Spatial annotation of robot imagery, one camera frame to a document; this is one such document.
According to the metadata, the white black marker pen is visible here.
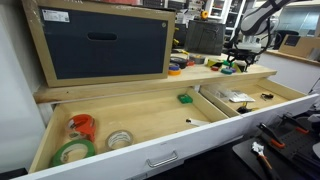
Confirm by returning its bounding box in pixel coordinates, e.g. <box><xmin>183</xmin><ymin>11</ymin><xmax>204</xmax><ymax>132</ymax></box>
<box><xmin>186</xmin><ymin>118</ymin><xmax>210</xmax><ymax>126</ymax></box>

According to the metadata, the black yellow small tool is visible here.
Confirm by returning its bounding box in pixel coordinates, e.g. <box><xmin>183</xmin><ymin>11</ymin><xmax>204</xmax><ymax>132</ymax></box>
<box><xmin>237</xmin><ymin>102</ymin><xmax>255</xmax><ymax>114</ymax></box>

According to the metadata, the black binder clip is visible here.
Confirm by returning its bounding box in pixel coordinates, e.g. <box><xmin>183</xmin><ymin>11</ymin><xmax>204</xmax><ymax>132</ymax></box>
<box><xmin>260</xmin><ymin>93</ymin><xmax>274</xmax><ymax>101</ymax></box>

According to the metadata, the small teal green tape roll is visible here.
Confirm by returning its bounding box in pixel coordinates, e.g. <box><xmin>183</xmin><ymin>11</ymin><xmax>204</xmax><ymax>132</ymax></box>
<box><xmin>221</xmin><ymin>68</ymin><xmax>233</xmax><ymax>75</ymax></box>

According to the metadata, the open white wooden drawer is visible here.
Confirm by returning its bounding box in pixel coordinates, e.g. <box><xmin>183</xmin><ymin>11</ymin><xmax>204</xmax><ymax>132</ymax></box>
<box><xmin>15</xmin><ymin>79</ymin><xmax>316</xmax><ymax>180</ymax></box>

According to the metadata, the clear tape roll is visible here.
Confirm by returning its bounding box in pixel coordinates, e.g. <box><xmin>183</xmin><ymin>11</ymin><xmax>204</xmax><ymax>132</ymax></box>
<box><xmin>105</xmin><ymin>130</ymin><xmax>134</xmax><ymax>150</ymax></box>

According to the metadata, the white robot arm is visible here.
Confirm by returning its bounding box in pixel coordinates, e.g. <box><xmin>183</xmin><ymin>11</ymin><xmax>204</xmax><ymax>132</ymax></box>
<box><xmin>226</xmin><ymin>0</ymin><xmax>295</xmax><ymax>68</ymax></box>

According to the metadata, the cardboard box on right counter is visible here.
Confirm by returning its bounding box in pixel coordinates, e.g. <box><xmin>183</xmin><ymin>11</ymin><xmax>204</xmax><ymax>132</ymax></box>
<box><xmin>279</xmin><ymin>35</ymin><xmax>320</xmax><ymax>58</ymax></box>

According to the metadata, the dark grey fabric bin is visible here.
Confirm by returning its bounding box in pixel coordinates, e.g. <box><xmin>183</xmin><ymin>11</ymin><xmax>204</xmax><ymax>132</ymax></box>
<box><xmin>184</xmin><ymin>20</ymin><xmax>226</xmax><ymax>55</ymax></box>

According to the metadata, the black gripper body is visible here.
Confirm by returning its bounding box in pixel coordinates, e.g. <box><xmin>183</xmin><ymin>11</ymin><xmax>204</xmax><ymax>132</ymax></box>
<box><xmin>227</xmin><ymin>49</ymin><xmax>257</xmax><ymax>62</ymax></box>

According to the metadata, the metal drawer handle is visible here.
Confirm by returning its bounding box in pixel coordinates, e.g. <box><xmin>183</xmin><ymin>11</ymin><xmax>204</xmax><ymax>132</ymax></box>
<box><xmin>146</xmin><ymin>150</ymin><xmax>179</xmax><ymax>168</ymax></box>

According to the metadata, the bright green tape roll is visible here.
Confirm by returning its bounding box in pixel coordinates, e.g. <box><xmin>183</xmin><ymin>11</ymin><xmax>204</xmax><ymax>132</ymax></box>
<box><xmin>223</xmin><ymin>60</ymin><xmax>233</xmax><ymax>66</ymax></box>

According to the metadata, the wooden box with black front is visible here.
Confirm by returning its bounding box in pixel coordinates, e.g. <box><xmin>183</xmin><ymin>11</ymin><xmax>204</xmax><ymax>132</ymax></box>
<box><xmin>22</xmin><ymin>0</ymin><xmax>175</xmax><ymax>87</ymax></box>

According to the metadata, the grey tape roll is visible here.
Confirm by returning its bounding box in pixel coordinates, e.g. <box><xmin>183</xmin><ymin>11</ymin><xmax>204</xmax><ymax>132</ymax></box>
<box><xmin>189</xmin><ymin>54</ymin><xmax>205</xmax><ymax>64</ymax></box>

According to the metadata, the small red tape roll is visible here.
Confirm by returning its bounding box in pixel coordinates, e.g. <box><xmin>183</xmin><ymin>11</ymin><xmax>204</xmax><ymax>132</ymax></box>
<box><xmin>211</xmin><ymin>66</ymin><xmax>219</xmax><ymax>71</ymax></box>

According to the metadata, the large green tape roll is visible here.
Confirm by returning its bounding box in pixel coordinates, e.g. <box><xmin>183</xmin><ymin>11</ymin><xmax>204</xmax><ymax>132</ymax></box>
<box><xmin>50</xmin><ymin>139</ymin><xmax>96</xmax><ymax>167</ymax></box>

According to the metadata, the black orange clamp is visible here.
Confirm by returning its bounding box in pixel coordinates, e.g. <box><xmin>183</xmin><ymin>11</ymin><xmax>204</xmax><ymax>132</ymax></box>
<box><xmin>258</xmin><ymin>123</ymin><xmax>285</xmax><ymax>149</ymax></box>
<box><xmin>280</xmin><ymin>114</ymin><xmax>309</xmax><ymax>134</ymax></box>

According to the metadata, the orange tape dispenser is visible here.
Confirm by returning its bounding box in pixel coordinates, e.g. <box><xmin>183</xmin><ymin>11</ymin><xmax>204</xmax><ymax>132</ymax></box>
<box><xmin>66</xmin><ymin>114</ymin><xmax>96</xmax><ymax>142</ymax></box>

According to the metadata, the small green plastic box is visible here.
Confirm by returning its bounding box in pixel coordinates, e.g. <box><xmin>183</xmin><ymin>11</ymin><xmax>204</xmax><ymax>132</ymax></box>
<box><xmin>177</xmin><ymin>94</ymin><xmax>193</xmax><ymax>104</ymax></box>

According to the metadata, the clear plastic bag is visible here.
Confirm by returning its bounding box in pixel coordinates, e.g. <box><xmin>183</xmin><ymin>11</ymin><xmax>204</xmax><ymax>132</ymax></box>
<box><xmin>208</xmin><ymin>86</ymin><xmax>254</xmax><ymax>103</ymax></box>

